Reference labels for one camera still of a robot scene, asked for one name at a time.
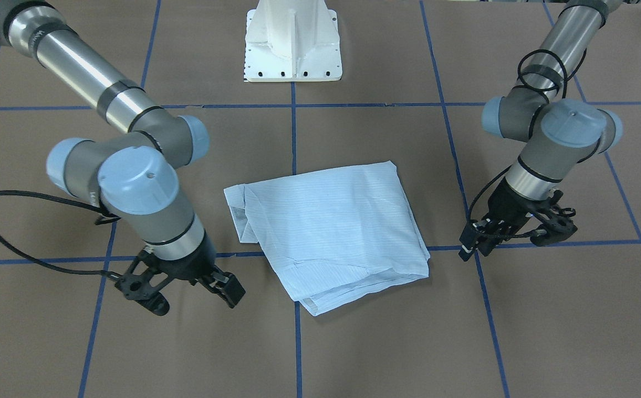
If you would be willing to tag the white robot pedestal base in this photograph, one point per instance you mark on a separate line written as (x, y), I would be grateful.
(292, 41)

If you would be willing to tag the light blue button shirt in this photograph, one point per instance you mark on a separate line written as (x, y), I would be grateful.
(332, 236)

